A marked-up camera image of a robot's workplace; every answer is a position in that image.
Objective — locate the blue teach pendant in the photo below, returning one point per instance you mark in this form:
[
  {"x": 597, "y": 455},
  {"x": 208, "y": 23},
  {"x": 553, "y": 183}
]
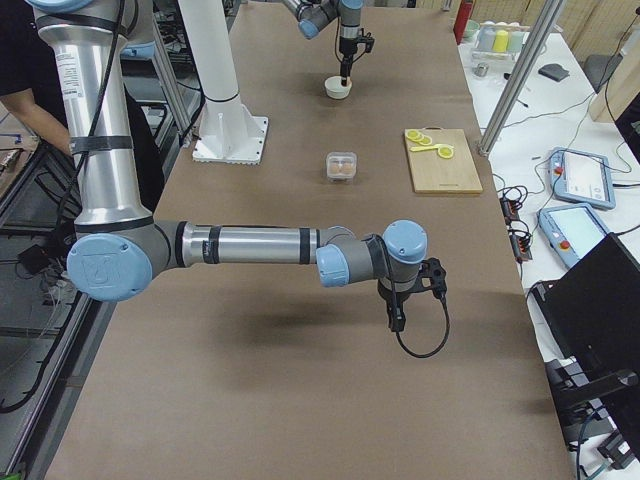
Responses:
[
  {"x": 572, "y": 230},
  {"x": 578, "y": 176}
]

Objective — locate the lemon slice front left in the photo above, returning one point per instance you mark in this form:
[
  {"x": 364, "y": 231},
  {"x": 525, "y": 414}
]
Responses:
[{"x": 445, "y": 151}]

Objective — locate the black monitor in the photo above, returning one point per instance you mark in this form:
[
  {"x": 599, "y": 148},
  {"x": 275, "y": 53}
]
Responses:
[{"x": 593, "y": 314}]

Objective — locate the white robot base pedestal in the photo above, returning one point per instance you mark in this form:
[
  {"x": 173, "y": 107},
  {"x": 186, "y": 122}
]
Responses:
[{"x": 227, "y": 132}]

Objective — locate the wooden cutting board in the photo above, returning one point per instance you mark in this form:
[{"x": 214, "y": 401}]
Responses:
[{"x": 433, "y": 175}]

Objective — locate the clear plastic egg box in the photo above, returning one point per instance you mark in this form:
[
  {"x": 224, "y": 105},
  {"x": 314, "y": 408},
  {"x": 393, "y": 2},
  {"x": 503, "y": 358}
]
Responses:
[{"x": 342, "y": 175}]

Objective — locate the lemon slice top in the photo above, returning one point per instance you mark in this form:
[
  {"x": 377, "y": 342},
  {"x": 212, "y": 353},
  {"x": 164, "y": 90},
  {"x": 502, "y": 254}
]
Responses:
[{"x": 412, "y": 134}]

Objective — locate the tray with cups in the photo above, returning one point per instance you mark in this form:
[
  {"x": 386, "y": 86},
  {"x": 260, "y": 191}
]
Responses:
[{"x": 499, "y": 41}]

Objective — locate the blue teach pendant far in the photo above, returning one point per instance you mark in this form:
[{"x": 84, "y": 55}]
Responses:
[{"x": 578, "y": 176}]

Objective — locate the white bowl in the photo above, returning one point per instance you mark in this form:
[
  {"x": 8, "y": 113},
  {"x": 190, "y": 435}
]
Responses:
[{"x": 337, "y": 87}]

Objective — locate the blue teach pendant near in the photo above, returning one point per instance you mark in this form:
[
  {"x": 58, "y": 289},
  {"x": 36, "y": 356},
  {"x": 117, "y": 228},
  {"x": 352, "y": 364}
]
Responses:
[{"x": 572, "y": 230}]

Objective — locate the aluminium frame post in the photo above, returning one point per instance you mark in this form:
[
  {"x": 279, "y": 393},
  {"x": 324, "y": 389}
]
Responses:
[{"x": 536, "y": 39}]

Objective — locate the black power strip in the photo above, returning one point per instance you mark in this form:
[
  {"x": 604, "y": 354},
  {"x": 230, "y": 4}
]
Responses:
[{"x": 518, "y": 231}]

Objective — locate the yellow plastic knife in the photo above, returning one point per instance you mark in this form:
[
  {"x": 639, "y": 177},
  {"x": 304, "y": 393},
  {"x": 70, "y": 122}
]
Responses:
[{"x": 421, "y": 148}]

